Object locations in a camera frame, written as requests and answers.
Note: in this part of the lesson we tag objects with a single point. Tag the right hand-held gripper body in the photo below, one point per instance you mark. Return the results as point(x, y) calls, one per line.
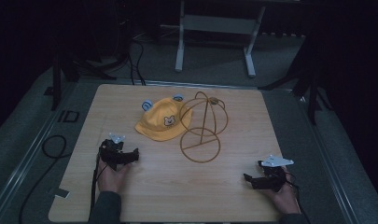
point(272, 175)

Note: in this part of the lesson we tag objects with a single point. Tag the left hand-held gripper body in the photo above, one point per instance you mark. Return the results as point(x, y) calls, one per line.
point(110, 154)

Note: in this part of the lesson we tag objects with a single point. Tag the yellow bear print hat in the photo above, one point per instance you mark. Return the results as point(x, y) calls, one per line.
point(160, 116)

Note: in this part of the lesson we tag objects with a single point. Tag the person's left hand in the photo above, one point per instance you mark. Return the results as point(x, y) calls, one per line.
point(112, 179)

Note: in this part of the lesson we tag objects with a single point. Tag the person's right hand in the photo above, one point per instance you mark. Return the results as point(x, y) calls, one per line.
point(284, 199)

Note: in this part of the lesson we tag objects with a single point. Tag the black tripod stand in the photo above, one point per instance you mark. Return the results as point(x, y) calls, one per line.
point(312, 93)
point(57, 77)

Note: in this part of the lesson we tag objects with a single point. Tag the white metal table frame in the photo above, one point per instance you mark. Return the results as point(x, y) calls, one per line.
point(219, 24)

